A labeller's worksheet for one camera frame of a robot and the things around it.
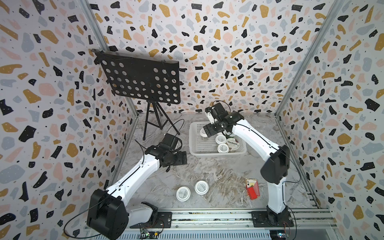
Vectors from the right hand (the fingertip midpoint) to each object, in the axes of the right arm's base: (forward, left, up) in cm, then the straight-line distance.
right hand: (210, 128), depth 87 cm
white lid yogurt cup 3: (-30, +5, -13) cm, 33 cm away
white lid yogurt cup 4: (-33, +14, -13) cm, 38 cm away
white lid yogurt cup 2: (-6, -8, -12) cm, 16 cm away
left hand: (-17, +16, -7) cm, 24 cm away
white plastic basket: (0, +6, -19) cm, 20 cm away
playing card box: (-27, -24, -19) cm, 41 cm away
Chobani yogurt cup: (-1, -15, -15) cm, 21 cm away
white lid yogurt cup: (+1, -7, -13) cm, 14 cm away
